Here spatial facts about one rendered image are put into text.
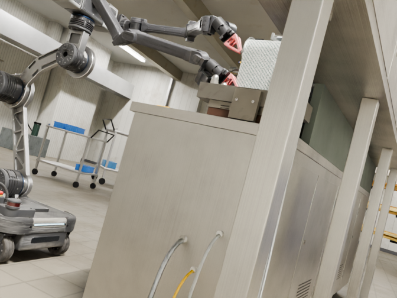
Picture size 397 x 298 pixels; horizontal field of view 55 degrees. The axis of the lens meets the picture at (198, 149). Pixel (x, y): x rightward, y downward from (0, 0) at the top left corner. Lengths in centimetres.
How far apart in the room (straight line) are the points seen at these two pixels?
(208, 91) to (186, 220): 48
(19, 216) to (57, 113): 894
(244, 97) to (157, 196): 47
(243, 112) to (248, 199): 69
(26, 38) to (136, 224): 839
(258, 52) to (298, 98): 97
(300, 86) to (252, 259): 31
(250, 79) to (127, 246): 82
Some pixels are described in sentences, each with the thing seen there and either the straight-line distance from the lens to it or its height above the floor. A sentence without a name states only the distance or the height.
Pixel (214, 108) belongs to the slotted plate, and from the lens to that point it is 143.
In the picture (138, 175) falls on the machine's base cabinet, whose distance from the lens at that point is 147.
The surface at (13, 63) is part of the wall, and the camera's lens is 1084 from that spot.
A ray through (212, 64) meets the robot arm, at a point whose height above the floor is 116.
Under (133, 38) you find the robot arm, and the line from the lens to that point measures 187.
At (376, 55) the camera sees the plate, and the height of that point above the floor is 114.
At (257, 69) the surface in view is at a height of 117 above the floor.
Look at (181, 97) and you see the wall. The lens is 1183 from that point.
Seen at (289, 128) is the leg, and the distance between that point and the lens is 68.
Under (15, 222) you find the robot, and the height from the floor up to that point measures 22.
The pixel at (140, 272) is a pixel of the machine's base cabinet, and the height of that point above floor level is 29.
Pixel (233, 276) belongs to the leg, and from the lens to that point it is 70.
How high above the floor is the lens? 70
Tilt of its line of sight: 3 degrees up
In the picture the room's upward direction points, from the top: 15 degrees clockwise
